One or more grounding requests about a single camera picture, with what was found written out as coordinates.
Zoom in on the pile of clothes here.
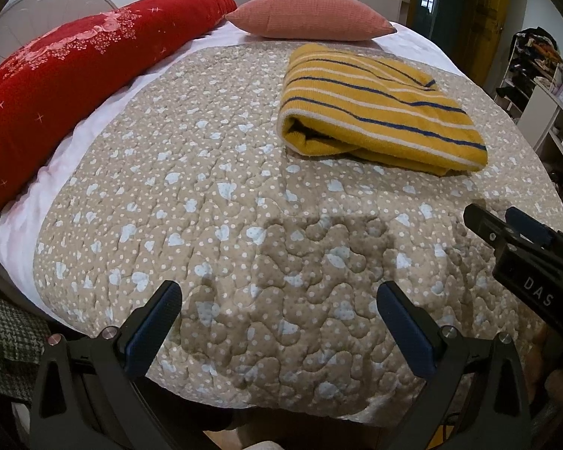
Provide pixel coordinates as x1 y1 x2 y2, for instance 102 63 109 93
516 28 563 65

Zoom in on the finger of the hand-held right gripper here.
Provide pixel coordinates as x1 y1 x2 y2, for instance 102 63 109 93
504 205 563 248
464 203 515 250

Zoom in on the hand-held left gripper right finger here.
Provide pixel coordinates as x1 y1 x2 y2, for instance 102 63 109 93
378 281 531 450

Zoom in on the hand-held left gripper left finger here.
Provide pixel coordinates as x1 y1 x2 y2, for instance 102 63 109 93
29 280 184 450

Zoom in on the yellow wooden door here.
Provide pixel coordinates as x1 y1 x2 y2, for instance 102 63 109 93
464 0 510 91

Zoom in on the white shoe rack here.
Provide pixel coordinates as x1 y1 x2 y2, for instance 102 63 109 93
495 33 563 123

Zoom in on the red floral bolster pillow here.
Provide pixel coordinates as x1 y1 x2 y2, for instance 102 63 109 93
0 0 238 217

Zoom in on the curved bed headboard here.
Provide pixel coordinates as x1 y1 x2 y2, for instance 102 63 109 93
0 0 121 69

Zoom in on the yellow striped sweater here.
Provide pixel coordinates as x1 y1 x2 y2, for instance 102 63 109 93
277 43 489 178

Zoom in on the green checked cloth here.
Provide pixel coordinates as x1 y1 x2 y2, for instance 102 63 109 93
0 286 53 395

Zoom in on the pink pillow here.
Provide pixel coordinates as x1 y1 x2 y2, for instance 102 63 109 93
225 0 398 42

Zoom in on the white shelf unit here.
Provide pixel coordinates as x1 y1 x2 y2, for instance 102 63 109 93
516 77 563 227

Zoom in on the beige quilted bedspread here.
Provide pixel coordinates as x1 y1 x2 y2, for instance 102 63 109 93
35 40 563 428

